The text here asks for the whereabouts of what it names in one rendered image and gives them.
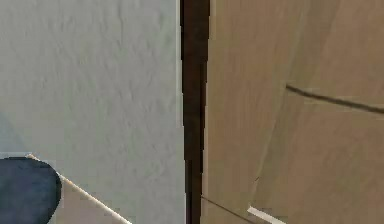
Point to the dark brown door frame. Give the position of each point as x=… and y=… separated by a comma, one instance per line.
x=194, y=100

